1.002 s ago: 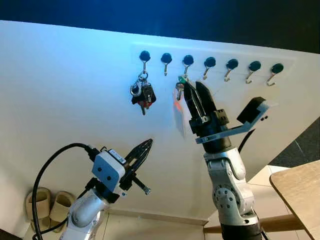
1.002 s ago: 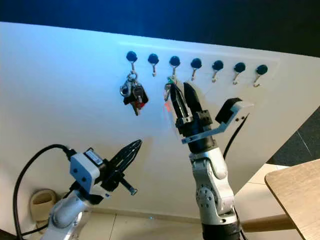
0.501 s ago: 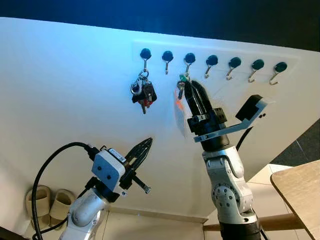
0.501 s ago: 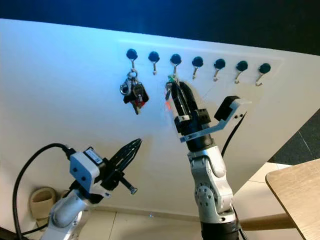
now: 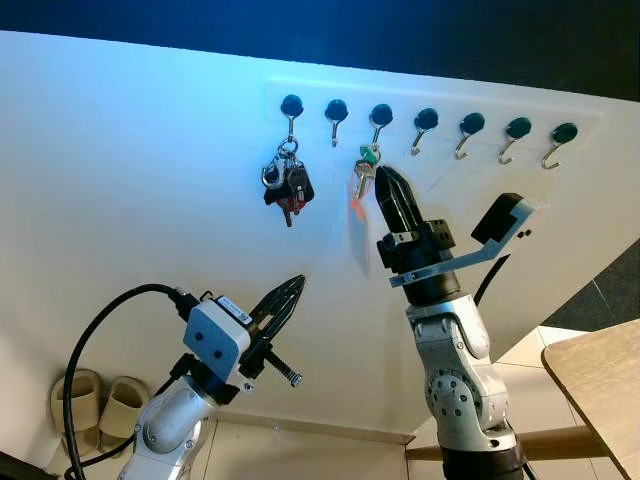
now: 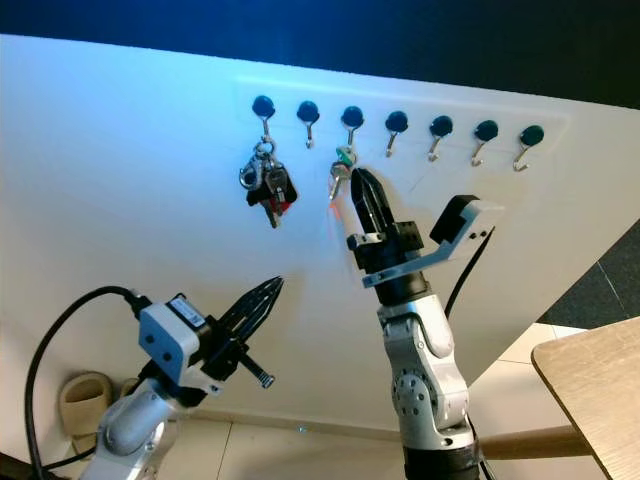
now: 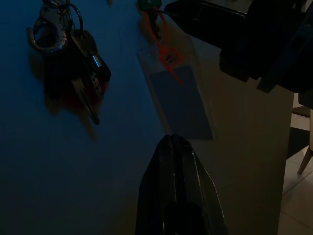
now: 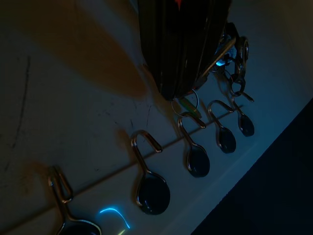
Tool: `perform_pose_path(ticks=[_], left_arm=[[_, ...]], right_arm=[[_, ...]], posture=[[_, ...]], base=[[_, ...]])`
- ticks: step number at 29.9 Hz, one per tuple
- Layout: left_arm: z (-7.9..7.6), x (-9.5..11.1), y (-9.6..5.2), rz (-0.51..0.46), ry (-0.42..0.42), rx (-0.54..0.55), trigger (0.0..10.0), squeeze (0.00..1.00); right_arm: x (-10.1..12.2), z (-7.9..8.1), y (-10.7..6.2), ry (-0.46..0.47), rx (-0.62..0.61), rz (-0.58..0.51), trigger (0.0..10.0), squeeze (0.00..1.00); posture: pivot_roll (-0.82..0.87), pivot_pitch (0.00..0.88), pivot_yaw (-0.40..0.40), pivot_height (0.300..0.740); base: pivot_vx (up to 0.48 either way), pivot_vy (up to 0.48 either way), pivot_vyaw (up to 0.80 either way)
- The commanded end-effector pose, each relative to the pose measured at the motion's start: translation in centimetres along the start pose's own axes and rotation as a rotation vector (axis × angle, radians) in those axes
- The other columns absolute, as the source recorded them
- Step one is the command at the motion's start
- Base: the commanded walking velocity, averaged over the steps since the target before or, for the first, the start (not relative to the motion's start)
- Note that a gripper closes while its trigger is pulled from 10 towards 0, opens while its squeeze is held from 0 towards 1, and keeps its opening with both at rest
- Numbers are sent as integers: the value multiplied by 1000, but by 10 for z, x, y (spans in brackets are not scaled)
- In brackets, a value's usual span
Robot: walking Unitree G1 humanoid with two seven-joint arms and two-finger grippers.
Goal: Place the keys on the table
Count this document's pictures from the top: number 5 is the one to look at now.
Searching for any black rug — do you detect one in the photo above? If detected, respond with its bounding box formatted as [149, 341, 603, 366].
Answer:
[540, 238, 640, 333]

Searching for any white hook rail plate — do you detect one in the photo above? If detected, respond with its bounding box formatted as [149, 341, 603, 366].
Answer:
[265, 80, 604, 179]

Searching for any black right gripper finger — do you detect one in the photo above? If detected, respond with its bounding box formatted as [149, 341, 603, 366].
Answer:
[376, 166, 409, 237]
[385, 166, 429, 233]

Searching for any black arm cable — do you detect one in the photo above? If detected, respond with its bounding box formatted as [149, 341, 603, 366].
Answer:
[60, 283, 216, 480]
[475, 255, 511, 306]

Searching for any wooden table leg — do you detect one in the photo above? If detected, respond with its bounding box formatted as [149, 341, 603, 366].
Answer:
[405, 425, 606, 463]

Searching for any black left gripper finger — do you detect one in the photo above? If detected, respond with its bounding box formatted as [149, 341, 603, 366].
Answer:
[258, 282, 305, 343]
[248, 276, 305, 329]

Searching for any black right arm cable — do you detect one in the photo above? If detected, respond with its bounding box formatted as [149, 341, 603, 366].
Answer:
[475, 255, 511, 306]

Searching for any black key fob bunch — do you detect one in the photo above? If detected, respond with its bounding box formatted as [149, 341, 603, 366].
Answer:
[262, 138, 315, 228]

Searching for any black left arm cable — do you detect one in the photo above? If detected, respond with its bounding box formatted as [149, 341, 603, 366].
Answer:
[60, 283, 216, 480]

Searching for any beige slipper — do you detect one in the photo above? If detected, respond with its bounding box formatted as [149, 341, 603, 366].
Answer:
[50, 368, 104, 451]
[98, 375, 153, 441]

